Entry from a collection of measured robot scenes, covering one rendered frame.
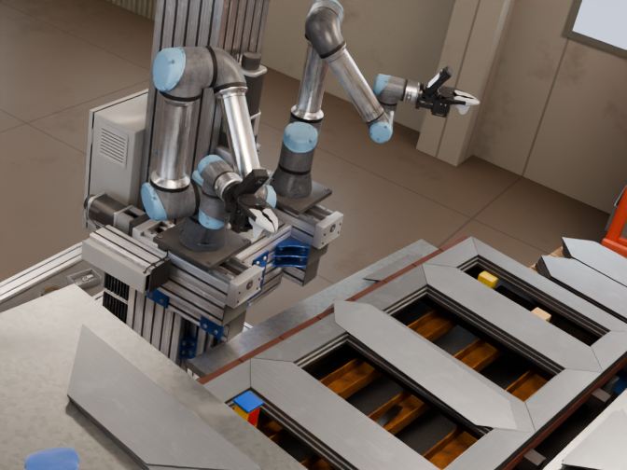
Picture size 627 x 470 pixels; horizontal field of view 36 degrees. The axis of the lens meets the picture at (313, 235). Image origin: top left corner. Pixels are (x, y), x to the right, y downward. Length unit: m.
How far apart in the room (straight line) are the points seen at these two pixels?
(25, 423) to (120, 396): 0.23
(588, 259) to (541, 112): 2.46
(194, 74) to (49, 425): 1.00
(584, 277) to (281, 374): 1.39
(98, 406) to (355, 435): 0.75
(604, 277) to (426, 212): 2.03
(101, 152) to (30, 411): 1.22
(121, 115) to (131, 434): 1.34
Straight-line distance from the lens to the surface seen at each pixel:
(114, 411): 2.33
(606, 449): 3.08
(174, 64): 2.62
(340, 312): 3.13
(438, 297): 3.37
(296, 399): 2.76
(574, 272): 3.74
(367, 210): 5.48
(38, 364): 2.49
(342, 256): 5.01
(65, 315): 2.64
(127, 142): 3.22
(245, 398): 2.69
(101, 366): 2.45
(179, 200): 2.83
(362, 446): 2.68
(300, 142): 3.24
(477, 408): 2.92
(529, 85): 6.18
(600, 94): 6.05
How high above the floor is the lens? 2.67
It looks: 31 degrees down
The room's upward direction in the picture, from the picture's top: 12 degrees clockwise
